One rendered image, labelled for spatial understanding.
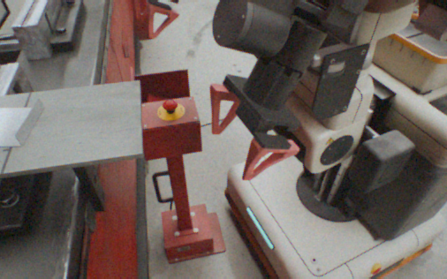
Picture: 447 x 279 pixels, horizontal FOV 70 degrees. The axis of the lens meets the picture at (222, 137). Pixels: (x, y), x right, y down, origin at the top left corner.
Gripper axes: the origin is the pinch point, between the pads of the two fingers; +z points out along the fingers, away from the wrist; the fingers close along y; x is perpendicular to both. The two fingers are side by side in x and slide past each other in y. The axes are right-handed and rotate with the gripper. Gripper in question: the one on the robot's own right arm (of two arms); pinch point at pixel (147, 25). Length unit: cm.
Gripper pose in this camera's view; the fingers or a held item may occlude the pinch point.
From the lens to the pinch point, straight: 79.3
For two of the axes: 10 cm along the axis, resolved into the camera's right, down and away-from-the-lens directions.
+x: 8.0, 0.5, 5.9
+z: -4.1, 7.7, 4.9
